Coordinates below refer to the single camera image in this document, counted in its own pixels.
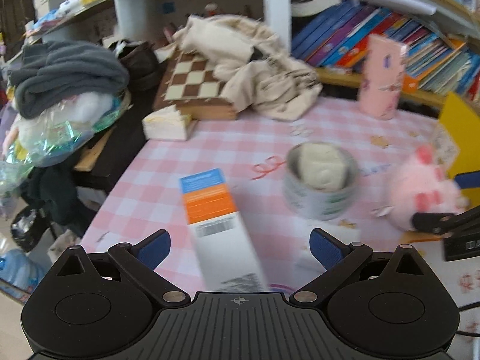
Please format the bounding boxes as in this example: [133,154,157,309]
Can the thick white book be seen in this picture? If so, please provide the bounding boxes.
[292,0,344,17]

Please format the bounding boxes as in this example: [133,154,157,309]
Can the iridescent plastic bag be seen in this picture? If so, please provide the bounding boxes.
[0,94,132,196]

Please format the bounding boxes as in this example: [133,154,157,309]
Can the grey blanket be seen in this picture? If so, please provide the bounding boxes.
[8,41,130,119]

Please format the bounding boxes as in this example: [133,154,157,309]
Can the white desk bookshelf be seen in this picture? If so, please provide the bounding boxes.
[22,0,480,109]

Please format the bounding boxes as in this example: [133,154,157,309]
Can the pink plush paw toy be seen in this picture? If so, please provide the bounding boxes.
[388,145,469,231]

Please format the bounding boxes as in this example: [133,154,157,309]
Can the row of books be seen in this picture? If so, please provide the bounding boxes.
[292,0,480,102]

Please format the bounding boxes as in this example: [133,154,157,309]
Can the white tissue pack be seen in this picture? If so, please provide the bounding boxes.
[142,105,193,141]

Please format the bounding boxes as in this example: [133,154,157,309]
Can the white cube block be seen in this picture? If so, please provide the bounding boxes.
[296,143,347,190]

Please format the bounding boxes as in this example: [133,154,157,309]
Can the white charger adapter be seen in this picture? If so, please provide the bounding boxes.
[300,226,361,271]

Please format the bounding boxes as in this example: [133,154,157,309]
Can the blue water jug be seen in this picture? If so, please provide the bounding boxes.
[0,247,46,301]

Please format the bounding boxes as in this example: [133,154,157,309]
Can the pink sticker-covered cylinder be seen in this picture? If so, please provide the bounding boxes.
[357,34,409,119]

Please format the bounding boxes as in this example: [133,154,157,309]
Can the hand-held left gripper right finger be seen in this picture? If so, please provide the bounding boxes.
[289,228,428,307]

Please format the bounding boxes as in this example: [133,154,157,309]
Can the grey tape roll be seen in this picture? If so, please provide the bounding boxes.
[284,142,359,221]

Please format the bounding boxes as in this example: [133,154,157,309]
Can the wooden chessboard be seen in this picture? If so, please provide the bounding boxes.
[154,50,239,121]

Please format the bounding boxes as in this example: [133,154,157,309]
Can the black cable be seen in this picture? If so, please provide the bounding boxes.
[455,304,480,336]

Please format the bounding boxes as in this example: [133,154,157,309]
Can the dark brown bag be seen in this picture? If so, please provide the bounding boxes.
[112,39,160,91]

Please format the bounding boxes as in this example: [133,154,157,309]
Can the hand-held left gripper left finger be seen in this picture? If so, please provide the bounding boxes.
[52,229,192,309]

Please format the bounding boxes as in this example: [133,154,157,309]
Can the yellow cardboard box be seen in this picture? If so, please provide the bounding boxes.
[437,92,480,203]

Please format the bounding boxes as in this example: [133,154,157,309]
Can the orange and white medicine box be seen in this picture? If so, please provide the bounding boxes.
[179,169,269,293]

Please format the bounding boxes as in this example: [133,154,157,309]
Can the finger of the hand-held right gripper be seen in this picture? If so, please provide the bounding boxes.
[455,170,480,190]
[412,206,480,233]

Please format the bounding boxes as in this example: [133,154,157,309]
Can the pink checked tablecloth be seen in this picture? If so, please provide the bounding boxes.
[80,97,480,346]

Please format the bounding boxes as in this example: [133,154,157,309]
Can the beige cloth bag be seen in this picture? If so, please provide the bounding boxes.
[173,15,323,121]

